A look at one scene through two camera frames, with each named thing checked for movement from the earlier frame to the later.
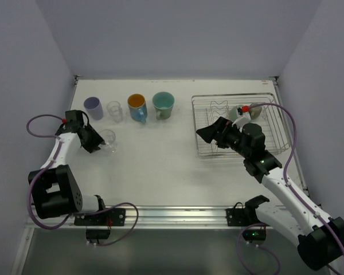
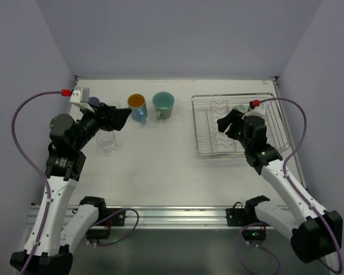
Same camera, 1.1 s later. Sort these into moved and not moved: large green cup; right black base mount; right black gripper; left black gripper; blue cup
Moved: right black gripper; left black gripper
Not moved: right black base mount; large green cup; blue cup
